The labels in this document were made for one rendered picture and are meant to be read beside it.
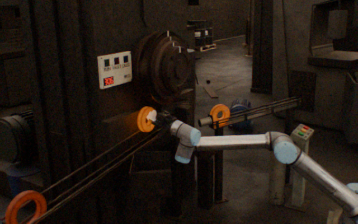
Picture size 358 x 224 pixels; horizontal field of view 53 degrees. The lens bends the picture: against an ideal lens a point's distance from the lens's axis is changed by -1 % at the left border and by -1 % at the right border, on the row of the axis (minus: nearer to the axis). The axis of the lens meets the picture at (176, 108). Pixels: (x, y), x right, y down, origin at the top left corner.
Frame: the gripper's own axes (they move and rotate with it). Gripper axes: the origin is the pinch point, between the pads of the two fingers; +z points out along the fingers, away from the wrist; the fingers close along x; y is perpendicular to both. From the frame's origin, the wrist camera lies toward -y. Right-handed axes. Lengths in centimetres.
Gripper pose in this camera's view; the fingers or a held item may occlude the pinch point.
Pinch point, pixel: (147, 116)
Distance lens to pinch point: 223.1
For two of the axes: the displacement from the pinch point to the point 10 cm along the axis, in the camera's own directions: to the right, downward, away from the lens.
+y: 2.0, -8.9, -4.2
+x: -5.5, 2.6, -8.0
